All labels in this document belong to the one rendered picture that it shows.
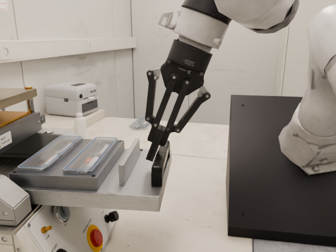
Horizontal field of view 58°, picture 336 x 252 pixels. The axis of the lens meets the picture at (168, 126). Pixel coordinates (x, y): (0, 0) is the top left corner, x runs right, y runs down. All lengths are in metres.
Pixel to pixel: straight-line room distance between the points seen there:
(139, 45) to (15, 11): 1.65
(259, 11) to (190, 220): 0.60
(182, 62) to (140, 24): 2.66
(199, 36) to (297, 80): 2.16
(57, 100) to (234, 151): 1.17
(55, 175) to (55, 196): 0.04
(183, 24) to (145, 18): 2.64
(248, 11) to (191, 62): 0.15
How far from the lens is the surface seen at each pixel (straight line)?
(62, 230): 0.67
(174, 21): 0.56
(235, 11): 0.43
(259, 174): 0.86
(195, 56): 0.53
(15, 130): 0.72
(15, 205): 0.58
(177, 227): 0.84
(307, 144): 0.81
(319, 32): 0.66
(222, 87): 3.06
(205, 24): 0.52
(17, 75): 1.76
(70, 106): 1.75
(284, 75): 2.63
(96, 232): 0.75
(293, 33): 2.62
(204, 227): 0.84
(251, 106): 0.96
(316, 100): 0.71
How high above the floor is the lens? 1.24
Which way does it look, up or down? 17 degrees down
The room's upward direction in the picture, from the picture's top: straight up
